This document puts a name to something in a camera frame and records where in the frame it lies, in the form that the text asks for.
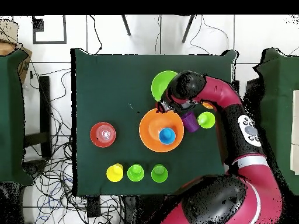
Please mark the lime green cup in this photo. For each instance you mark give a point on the lime green cup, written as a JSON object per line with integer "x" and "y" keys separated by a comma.
{"x": 206, "y": 121}

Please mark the green cloth side table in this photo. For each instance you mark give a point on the green cloth side table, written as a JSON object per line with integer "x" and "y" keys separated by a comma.
{"x": 11, "y": 116}
{"x": 280, "y": 105}

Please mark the blue cup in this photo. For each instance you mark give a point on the blue cup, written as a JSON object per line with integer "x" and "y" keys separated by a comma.
{"x": 167, "y": 136}

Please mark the dark tripod leg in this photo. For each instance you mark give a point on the dark tripod leg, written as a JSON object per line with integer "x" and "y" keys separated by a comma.
{"x": 126, "y": 25}
{"x": 188, "y": 29}

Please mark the black power box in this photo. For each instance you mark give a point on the black power box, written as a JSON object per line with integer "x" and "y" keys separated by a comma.
{"x": 94, "y": 206}

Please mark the large green bowl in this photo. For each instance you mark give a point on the large green bowl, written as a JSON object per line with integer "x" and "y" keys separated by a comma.
{"x": 161, "y": 85}

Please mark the cardboard box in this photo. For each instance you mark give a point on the cardboard box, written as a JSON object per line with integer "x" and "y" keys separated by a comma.
{"x": 24, "y": 67}

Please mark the yellow cup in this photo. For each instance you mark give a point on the yellow cup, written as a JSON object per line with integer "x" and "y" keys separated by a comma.
{"x": 114, "y": 173}

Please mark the red bowl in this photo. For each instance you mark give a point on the red bowl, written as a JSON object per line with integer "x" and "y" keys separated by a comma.
{"x": 103, "y": 134}

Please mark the dark green tablecloth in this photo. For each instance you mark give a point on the dark green tablecloth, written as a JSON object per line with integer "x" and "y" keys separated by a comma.
{"x": 116, "y": 77}

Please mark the large orange bowl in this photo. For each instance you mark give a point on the large orange bowl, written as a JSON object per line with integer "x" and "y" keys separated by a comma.
{"x": 149, "y": 137}

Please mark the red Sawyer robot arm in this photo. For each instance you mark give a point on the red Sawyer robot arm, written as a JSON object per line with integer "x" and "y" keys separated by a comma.
{"x": 222, "y": 93}

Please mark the black floor stand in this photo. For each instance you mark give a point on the black floor stand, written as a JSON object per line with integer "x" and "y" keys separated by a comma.
{"x": 236, "y": 85}
{"x": 44, "y": 105}

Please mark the purple cup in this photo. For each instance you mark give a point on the purple cup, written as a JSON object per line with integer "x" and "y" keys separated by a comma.
{"x": 190, "y": 122}

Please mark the orange cup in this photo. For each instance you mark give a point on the orange cup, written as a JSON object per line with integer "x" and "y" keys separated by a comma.
{"x": 208, "y": 106}

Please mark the black square frame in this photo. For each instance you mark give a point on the black square frame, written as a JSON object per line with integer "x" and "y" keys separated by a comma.
{"x": 49, "y": 42}

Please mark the grey black device base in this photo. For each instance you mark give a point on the grey black device base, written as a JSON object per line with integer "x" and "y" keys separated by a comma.
{"x": 35, "y": 166}

